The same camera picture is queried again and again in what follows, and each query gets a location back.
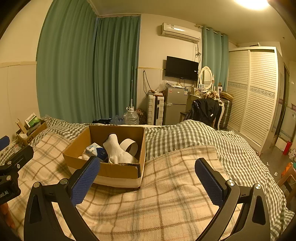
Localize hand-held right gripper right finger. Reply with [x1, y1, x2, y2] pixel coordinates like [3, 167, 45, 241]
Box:
[195, 158, 271, 241]

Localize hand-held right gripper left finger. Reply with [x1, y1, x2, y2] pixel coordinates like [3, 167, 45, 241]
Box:
[23, 156, 101, 241]

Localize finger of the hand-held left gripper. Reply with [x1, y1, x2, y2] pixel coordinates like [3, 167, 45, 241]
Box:
[0, 136, 10, 152]
[0, 145, 34, 178]

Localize white cloth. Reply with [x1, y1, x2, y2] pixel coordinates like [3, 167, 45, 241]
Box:
[78, 151, 94, 161]

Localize pale blue tissue pack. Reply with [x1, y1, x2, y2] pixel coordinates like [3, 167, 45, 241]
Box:
[86, 142, 103, 156]

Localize white sock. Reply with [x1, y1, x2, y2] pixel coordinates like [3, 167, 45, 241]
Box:
[102, 133, 137, 164]

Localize white wide tape roll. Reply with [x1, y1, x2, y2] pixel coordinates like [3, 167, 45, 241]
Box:
[119, 138, 139, 156]

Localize person's left hand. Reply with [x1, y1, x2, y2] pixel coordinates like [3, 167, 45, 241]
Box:
[0, 202, 16, 230]

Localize small cluttered cardboard box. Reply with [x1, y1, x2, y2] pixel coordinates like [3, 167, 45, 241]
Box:
[16, 119, 48, 146]

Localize green and white carton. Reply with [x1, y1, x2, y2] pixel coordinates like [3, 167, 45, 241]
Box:
[24, 113, 39, 129]

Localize beige plaid blanket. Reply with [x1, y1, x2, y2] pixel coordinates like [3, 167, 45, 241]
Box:
[0, 133, 250, 241]

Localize green checked duvet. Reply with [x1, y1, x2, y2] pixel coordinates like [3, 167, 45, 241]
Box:
[0, 115, 295, 241]

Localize dark chair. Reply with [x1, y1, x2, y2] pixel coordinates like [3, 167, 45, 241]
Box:
[180, 98, 222, 130]

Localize black jacket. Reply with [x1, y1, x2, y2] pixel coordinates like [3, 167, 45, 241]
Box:
[186, 98, 220, 127]

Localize dark hard suitcase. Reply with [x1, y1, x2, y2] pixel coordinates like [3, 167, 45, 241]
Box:
[218, 96, 232, 130]

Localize large clear water jug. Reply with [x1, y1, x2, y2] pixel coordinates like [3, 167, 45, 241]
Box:
[122, 107, 139, 126]

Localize silver small fridge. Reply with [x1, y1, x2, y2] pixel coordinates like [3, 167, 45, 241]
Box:
[164, 86, 188, 126]

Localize fluffy brown item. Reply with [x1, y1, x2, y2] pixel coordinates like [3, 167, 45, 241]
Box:
[203, 90, 220, 100]

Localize dark patterned bag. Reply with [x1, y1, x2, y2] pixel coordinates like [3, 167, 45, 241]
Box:
[136, 109, 147, 124]

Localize white hard suitcase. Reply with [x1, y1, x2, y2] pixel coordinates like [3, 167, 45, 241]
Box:
[147, 95, 165, 126]

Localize white louvred wardrobe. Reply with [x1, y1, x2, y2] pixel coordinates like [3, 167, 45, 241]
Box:
[225, 46, 278, 149]

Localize wide green curtain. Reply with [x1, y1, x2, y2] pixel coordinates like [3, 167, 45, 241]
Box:
[36, 0, 99, 124]

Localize thin white pole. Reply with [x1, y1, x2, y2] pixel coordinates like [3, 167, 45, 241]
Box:
[130, 66, 134, 108]

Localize white oval vanity mirror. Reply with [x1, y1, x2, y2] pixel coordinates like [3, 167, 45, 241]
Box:
[198, 66, 214, 91]

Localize clear plastic bag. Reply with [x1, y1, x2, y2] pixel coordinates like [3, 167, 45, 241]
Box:
[156, 80, 167, 93]

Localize green corner curtain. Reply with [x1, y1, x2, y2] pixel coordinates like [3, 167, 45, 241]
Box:
[92, 16, 141, 121]

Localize narrow green curtain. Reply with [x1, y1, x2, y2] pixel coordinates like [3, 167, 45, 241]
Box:
[202, 27, 229, 93]

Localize white air conditioner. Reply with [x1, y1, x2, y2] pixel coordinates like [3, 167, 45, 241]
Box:
[161, 22, 201, 42]

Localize bright ceiling lamp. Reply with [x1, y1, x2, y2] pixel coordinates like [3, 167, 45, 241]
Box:
[233, 0, 270, 10]

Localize black wall television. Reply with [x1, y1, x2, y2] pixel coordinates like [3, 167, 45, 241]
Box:
[165, 56, 199, 81]

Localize hanging wall cables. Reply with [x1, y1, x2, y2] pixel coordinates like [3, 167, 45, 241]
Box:
[143, 71, 153, 93]

